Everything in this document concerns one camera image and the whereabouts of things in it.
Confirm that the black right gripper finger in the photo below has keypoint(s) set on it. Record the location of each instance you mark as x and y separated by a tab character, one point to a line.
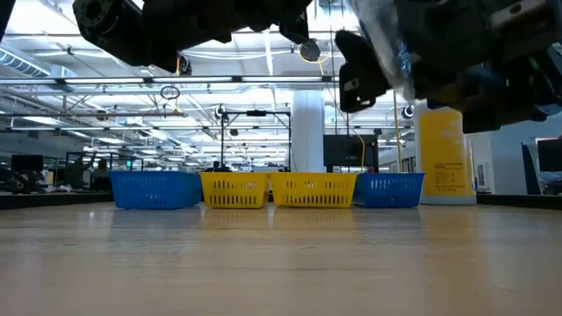
360	83
432	83

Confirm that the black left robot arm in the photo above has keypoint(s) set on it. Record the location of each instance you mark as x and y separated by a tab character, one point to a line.
175	26

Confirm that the black monitor on stand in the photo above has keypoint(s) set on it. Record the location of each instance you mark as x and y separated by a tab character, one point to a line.
347	151

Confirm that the white pillar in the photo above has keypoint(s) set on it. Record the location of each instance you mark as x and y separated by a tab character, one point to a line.
307	131

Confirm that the yellow white wipes canister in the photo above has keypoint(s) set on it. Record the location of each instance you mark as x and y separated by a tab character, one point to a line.
445	158

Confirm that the small blue plastic basket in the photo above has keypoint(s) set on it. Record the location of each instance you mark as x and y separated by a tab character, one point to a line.
388	191

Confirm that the yellow plastic basket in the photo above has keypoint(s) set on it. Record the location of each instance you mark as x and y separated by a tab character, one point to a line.
314	191
235	191

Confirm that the large blue plastic basket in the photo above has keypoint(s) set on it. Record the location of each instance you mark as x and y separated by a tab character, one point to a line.
153	191

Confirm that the person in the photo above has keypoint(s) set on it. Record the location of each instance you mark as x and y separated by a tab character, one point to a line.
102	175
79	173

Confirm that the black metal frame rig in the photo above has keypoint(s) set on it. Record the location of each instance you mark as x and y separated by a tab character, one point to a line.
222	140

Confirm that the black overhead rail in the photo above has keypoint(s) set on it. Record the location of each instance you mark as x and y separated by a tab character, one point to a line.
131	80

